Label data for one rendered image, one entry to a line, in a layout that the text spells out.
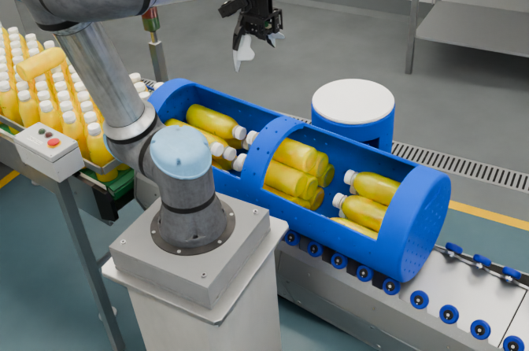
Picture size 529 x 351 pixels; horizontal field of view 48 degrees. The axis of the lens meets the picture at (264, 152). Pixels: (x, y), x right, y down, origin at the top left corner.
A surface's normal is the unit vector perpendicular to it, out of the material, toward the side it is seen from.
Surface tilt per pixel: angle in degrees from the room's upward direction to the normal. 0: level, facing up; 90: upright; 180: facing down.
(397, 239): 63
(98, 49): 91
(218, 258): 1
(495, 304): 0
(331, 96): 0
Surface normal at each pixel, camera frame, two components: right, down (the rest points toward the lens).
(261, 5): -0.62, 0.52
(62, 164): 0.79, 0.32
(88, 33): 0.65, 0.45
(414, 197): -0.27, -0.56
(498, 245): -0.07, -0.79
